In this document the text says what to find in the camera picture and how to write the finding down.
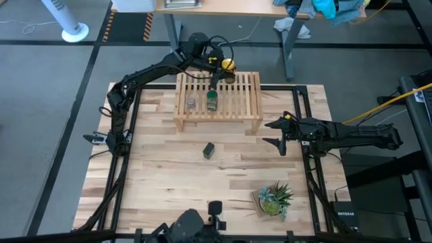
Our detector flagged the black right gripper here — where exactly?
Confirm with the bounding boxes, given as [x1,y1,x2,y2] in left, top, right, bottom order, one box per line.
[262,114,318,157]

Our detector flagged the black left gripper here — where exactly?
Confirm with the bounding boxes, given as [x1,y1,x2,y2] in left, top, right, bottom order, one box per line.
[202,47,226,90]

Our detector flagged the green-lid oregano jar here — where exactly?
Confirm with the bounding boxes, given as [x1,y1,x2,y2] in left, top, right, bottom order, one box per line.
[206,89,219,112]

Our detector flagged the yellow-lid onion spice jar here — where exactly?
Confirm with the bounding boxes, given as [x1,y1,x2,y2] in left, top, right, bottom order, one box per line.
[221,58,238,84]

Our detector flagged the dark green spice tin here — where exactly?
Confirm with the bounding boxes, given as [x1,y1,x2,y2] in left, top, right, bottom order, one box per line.
[202,142,216,160]

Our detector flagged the wooden slatted shelf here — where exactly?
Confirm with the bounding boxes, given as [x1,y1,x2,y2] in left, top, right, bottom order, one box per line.
[173,70,265,135]

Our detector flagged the potted succulent plant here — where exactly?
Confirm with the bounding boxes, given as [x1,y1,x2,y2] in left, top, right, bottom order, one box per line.
[258,181,295,221]

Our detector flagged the wooden desk with grey legs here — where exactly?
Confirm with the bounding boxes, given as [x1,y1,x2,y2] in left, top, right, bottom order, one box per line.
[111,0,368,82]

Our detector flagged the stack of books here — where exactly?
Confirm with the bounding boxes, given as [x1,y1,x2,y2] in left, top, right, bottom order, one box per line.
[164,0,203,10]

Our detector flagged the white cloth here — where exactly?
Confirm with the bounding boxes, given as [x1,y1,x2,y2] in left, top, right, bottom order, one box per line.
[273,17,312,40]

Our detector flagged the black mat with hazard stripes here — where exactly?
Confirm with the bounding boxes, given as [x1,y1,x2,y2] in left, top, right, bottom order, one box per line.
[103,11,155,43]

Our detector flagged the black Netgear router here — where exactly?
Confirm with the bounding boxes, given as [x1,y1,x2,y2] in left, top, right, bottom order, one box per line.
[332,201,360,234]

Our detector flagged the white box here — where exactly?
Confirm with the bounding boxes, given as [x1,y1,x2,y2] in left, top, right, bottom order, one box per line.
[111,0,158,14]

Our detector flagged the black side table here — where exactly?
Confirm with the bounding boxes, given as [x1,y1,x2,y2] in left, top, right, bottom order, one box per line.
[400,69,432,243]

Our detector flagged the black metal table frame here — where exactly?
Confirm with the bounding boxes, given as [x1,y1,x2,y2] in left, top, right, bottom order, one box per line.
[72,83,342,243]

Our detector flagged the white cable with plug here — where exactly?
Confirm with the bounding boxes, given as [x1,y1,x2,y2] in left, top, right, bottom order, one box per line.
[217,16,263,61]

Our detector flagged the yellow cable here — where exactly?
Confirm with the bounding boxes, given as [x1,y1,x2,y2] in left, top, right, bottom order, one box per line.
[342,82,432,126]

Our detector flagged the thin white cable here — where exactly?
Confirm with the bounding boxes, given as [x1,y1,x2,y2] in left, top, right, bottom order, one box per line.
[0,19,60,34]

